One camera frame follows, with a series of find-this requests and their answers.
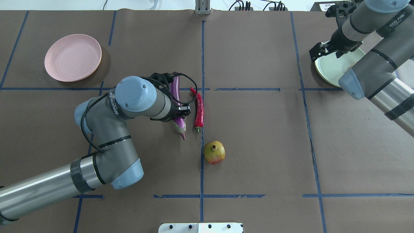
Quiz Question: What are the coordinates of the red yellow pomegranate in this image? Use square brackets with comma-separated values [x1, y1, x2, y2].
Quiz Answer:
[203, 140, 226, 165]

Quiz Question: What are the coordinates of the left black camera cable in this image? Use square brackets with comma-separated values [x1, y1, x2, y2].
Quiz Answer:
[80, 73, 198, 153]

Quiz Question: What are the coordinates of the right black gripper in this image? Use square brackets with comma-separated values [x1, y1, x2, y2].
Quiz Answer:
[309, 31, 362, 62]

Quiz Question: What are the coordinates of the green plate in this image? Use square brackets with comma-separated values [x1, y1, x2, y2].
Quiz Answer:
[314, 48, 365, 87]

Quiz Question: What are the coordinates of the white camera post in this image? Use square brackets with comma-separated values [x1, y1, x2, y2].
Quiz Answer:
[158, 222, 244, 233]

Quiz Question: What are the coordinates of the purple eggplant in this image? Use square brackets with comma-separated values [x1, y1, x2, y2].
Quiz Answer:
[170, 72, 187, 140]

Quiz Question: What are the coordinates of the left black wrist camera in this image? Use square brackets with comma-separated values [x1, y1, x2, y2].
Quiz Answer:
[143, 73, 176, 95]

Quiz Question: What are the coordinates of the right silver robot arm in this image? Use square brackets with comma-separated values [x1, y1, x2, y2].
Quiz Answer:
[309, 0, 414, 136]

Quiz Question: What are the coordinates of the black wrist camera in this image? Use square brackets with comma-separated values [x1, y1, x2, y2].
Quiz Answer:
[325, 1, 358, 18]
[143, 73, 176, 95]

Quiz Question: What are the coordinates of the red chili pepper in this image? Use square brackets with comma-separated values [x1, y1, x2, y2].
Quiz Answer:
[190, 87, 204, 133]

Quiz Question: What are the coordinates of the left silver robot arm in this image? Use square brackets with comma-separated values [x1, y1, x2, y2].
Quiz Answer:
[1, 72, 191, 225]

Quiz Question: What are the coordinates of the pink plate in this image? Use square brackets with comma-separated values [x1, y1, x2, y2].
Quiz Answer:
[44, 34, 102, 82]

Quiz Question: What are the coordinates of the aluminium frame post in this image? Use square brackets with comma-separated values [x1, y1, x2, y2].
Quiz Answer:
[195, 0, 211, 15]

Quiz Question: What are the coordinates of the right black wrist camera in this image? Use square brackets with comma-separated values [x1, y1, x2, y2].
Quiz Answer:
[325, 1, 358, 18]

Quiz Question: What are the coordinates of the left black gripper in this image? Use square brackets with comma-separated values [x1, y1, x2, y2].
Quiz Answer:
[150, 94, 191, 122]

